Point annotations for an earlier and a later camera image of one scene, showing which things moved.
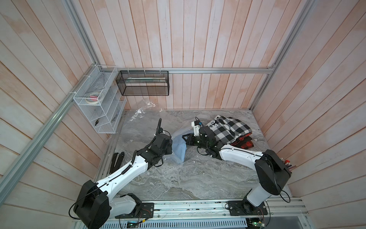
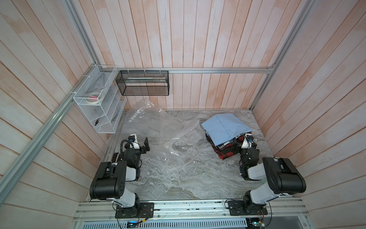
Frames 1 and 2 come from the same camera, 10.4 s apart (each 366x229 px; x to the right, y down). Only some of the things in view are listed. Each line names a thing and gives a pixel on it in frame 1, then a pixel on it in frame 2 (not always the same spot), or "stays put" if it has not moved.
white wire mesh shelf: (101, 99) stays put
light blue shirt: (179, 146) -> (225, 127)
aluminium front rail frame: (278, 210) stays put
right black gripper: (189, 141) -> (238, 148)
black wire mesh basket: (143, 83) stays put
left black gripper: (169, 150) -> (142, 148)
